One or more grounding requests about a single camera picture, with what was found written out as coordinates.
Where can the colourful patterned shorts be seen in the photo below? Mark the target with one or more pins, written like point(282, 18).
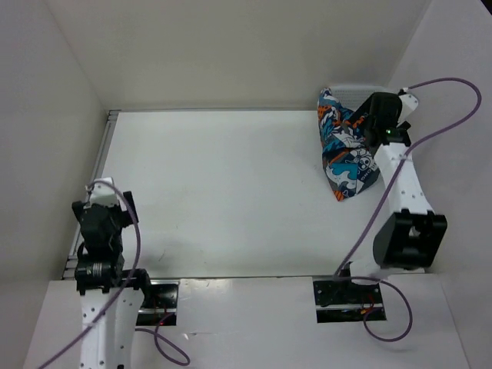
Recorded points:
point(347, 162)

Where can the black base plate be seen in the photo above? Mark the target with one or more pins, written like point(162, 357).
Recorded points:
point(344, 301)
point(160, 308)

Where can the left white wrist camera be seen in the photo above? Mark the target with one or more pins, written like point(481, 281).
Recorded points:
point(100, 194)

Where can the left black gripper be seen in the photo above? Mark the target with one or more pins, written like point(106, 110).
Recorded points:
point(125, 217)

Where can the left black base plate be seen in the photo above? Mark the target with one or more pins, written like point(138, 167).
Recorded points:
point(160, 308)

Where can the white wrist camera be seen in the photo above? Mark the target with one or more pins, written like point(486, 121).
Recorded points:
point(409, 103)
point(100, 194)

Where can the white perforated plastic basket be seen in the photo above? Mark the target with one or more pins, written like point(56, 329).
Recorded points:
point(352, 96)

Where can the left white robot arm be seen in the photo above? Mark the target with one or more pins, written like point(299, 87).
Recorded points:
point(110, 295)

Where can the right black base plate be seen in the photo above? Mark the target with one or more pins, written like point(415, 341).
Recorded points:
point(344, 301)

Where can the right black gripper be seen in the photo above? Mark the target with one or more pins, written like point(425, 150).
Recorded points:
point(360, 111)

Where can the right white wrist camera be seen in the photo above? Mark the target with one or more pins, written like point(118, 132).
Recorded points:
point(409, 103)

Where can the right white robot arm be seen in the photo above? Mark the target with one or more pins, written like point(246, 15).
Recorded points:
point(411, 236)

